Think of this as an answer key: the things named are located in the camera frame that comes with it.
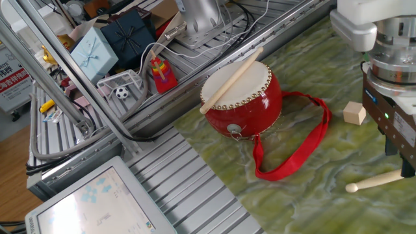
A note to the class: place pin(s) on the red box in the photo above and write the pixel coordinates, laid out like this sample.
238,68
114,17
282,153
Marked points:
162,31

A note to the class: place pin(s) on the silver blue UR5 robot arm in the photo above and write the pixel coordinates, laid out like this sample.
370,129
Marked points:
354,32

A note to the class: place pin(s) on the navy gift box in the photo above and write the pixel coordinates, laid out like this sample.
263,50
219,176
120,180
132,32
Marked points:
130,35

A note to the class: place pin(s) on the brown box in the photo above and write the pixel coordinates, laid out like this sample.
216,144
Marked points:
96,7

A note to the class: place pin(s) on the red drum with white head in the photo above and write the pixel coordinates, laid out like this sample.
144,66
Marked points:
256,110

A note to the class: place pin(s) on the dark maroon box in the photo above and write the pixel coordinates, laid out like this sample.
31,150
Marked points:
144,13

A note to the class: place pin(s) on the grey Schunk gripper body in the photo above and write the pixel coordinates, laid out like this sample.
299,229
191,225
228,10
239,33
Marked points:
383,123

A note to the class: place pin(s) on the slim aluminium frame post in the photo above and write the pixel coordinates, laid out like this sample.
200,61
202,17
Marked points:
76,78

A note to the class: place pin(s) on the wooden drumstick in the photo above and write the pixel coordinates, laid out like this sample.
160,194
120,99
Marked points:
230,81
373,181

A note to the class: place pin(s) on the white round device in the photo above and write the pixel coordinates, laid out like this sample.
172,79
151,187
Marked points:
75,9

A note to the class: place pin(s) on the pink plastic piece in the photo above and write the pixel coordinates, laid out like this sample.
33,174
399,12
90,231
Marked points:
82,102

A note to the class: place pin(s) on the silver metal pedestal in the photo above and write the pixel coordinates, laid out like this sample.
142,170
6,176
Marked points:
201,16

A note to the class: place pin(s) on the light blue gift box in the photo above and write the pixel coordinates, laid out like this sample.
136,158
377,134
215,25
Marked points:
94,55

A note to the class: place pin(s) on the white mini soccer goal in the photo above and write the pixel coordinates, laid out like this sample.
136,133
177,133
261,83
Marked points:
130,76

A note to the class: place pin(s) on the thick aluminium frame post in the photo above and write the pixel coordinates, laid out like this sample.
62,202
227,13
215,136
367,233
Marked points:
39,74

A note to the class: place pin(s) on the white red sign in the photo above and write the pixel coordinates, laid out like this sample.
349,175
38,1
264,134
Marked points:
13,84

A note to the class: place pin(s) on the small soccer ball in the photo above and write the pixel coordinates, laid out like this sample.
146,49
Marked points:
122,93

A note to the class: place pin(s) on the small wooden cube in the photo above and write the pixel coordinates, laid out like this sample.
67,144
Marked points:
353,113

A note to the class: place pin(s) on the small white blue packet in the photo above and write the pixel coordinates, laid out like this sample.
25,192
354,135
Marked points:
53,116

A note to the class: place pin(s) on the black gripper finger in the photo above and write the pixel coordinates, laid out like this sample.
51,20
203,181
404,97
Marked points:
391,148
408,167

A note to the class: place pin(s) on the brown cardboard sheet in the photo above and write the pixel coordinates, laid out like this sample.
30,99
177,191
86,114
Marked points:
162,11

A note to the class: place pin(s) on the gold figurine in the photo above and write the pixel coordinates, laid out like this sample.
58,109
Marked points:
48,58

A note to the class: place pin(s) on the white teach pendant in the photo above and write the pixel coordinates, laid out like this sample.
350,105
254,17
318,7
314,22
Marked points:
97,201

